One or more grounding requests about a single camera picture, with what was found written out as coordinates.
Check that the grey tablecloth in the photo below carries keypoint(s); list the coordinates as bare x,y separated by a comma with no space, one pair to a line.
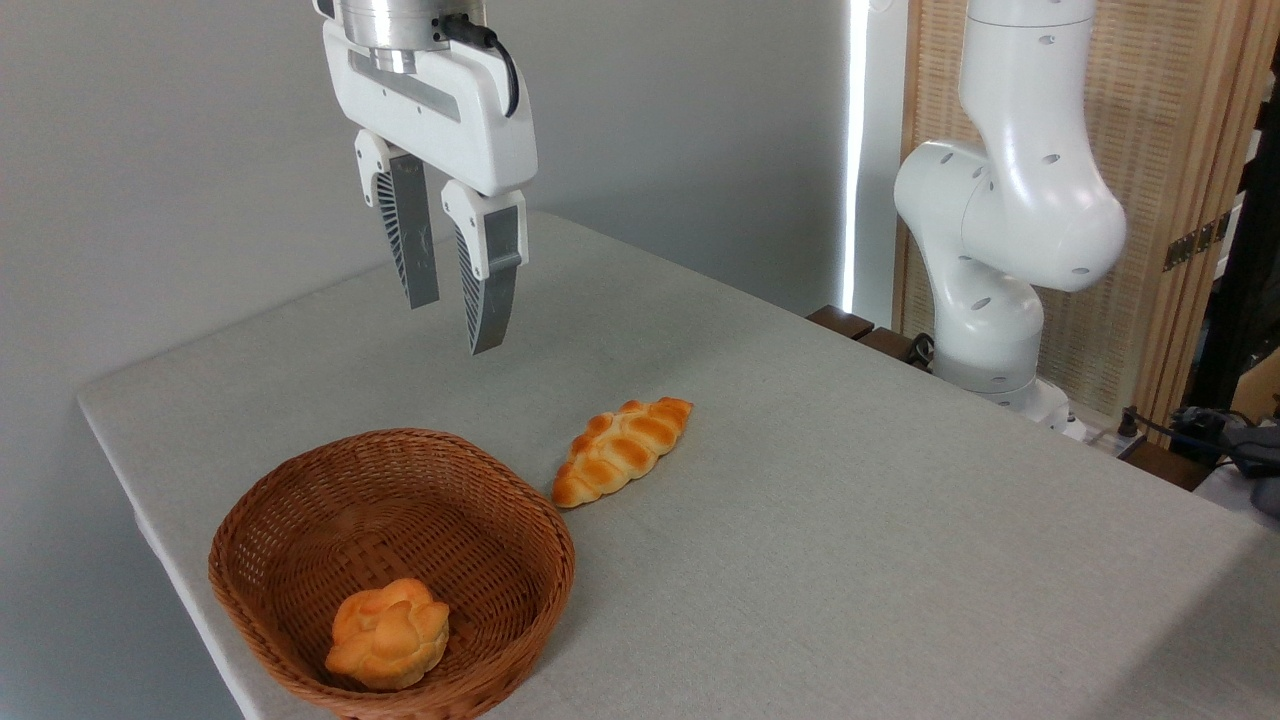
850,560

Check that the dark wooden block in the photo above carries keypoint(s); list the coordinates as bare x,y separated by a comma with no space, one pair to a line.
840,322
885,343

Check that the long braided bread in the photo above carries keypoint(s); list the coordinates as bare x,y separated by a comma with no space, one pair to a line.
620,450

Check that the brown wicker basket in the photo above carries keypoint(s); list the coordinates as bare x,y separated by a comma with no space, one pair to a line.
330,510

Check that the black metal stand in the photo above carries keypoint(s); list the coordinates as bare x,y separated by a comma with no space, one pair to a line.
1245,290

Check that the brass screen hinge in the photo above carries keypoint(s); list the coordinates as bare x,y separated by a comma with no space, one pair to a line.
1195,243

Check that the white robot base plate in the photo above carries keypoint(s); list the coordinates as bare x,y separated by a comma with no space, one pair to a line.
1060,410

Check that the dark grey device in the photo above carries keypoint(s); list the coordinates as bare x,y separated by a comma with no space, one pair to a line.
1245,455

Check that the white vertical light strip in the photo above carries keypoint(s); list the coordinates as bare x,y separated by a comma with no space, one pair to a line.
853,150

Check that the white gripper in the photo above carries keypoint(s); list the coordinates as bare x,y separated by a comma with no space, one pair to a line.
440,120

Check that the round knotted bread roll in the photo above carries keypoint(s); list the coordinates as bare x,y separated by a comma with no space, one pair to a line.
388,635

